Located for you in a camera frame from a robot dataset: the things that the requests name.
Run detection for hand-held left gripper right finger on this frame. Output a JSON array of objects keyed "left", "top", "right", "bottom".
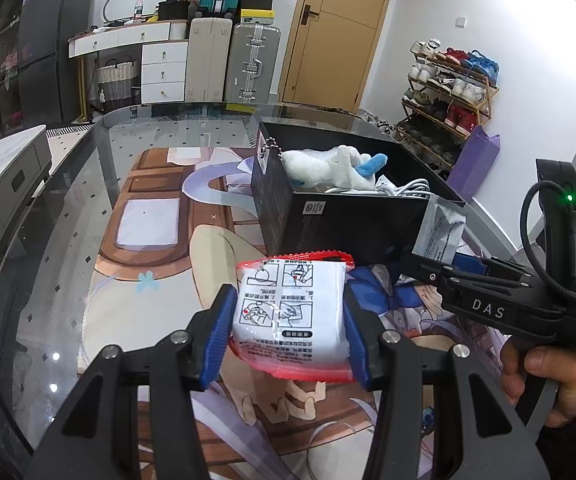
[{"left": 343, "top": 287, "right": 553, "bottom": 480}]

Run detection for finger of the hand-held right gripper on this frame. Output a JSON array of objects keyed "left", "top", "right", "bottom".
[
  {"left": 454, "top": 254, "right": 537, "bottom": 285},
  {"left": 399, "top": 252, "right": 471, "bottom": 291}
]

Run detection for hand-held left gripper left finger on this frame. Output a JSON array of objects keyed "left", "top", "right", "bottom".
[{"left": 18, "top": 284, "right": 239, "bottom": 480}]

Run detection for grey white pouch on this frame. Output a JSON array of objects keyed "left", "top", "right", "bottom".
[{"left": 412, "top": 195, "right": 467, "bottom": 266}]

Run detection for red white packet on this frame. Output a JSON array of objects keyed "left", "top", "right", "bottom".
[{"left": 230, "top": 250, "right": 356, "bottom": 383}]

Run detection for black storage box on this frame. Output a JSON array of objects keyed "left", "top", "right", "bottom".
[{"left": 250, "top": 120, "right": 466, "bottom": 266}]

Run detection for person's right hand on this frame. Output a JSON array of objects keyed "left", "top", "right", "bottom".
[{"left": 500, "top": 332, "right": 576, "bottom": 429}]

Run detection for printed table mat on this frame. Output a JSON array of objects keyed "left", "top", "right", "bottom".
[{"left": 80, "top": 145, "right": 533, "bottom": 480}]

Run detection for purple bag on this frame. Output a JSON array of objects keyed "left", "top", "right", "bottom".
[{"left": 446, "top": 125, "right": 501, "bottom": 206}]

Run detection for white blue plush toy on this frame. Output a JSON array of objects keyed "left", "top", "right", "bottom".
[{"left": 282, "top": 144, "right": 389, "bottom": 192}]

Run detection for wooden shoe rack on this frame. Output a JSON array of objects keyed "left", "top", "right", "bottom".
[{"left": 395, "top": 40, "right": 501, "bottom": 171}]

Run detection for pile of loose shoes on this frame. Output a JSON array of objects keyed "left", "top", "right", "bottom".
[{"left": 313, "top": 102, "right": 399, "bottom": 136}]

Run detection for rows of racked shoes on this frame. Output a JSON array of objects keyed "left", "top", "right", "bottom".
[{"left": 402, "top": 39, "right": 499, "bottom": 161}]

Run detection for wooden door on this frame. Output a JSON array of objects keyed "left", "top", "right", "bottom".
[{"left": 277, "top": 0, "right": 399, "bottom": 113}]

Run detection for white desk with drawers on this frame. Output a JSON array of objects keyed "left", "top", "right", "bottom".
[{"left": 68, "top": 19, "right": 191, "bottom": 111}]

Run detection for white grey low cabinet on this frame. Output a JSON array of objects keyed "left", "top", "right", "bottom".
[{"left": 0, "top": 125, "right": 53, "bottom": 273}]

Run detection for woven laundry basket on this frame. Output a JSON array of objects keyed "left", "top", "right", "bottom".
[{"left": 97, "top": 59, "right": 139, "bottom": 103}]

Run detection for silver suitcase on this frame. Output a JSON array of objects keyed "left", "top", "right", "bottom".
[{"left": 224, "top": 22, "right": 283, "bottom": 106}]

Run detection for beige suitcase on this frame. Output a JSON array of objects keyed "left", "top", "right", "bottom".
[{"left": 187, "top": 17, "right": 235, "bottom": 103}]

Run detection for black refrigerator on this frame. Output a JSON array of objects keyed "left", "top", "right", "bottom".
[{"left": 15, "top": 0, "right": 100, "bottom": 126}]

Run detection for arched mirror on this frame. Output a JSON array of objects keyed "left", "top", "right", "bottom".
[{"left": 102, "top": 0, "right": 169, "bottom": 26}]

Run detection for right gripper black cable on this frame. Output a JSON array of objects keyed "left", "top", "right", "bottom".
[{"left": 519, "top": 179, "right": 576, "bottom": 306}]

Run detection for white cables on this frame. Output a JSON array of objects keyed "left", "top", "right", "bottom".
[{"left": 325, "top": 177, "right": 433, "bottom": 200}]

